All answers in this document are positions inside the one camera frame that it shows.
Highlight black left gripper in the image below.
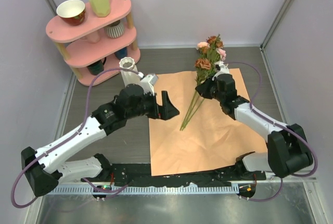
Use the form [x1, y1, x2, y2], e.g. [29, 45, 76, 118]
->
[126, 89, 179, 120]

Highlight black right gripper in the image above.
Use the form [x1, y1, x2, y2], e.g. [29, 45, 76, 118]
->
[196, 75, 224, 102]

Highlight pink flower stems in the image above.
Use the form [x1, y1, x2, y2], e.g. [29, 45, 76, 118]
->
[179, 41, 227, 131]

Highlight orange-brown flower stems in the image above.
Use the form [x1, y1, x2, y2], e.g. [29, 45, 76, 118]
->
[182, 34, 224, 128]

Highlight orange wrapping paper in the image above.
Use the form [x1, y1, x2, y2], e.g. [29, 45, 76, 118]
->
[149, 71, 267, 176]

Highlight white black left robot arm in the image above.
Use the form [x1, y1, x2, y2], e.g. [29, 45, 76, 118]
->
[21, 83, 180, 197]

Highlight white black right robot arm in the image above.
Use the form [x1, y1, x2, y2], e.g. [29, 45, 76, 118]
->
[196, 73, 314, 180]

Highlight white ribbed ceramic vase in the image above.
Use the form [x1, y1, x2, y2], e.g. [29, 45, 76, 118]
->
[119, 57, 140, 86]

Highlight dark blue cup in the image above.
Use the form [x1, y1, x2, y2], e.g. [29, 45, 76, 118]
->
[114, 47, 128, 60]

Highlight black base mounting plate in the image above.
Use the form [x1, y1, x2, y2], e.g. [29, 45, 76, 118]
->
[88, 164, 266, 188]

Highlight dark green mug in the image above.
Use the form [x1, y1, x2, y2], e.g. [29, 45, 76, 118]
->
[87, 58, 106, 76]

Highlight pink three-tier shelf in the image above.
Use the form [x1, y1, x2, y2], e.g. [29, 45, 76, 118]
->
[46, 0, 140, 86]

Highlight grey ribbed ceramic pot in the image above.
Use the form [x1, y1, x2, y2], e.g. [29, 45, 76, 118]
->
[104, 20, 124, 39]

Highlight pink cup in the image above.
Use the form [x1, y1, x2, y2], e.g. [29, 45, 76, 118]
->
[81, 30, 101, 44]

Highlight red bowl white inside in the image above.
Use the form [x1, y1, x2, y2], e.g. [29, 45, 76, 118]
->
[56, 0, 86, 26]

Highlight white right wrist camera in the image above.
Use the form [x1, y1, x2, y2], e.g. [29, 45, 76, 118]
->
[213, 61, 230, 78]

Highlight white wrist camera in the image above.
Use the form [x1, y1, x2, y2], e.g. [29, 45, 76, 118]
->
[138, 72, 158, 95]
[213, 61, 230, 78]

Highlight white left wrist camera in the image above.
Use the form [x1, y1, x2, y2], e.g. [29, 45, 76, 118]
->
[138, 72, 158, 95]

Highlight white slotted cable duct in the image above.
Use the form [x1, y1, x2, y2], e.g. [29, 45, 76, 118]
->
[48, 183, 239, 196]

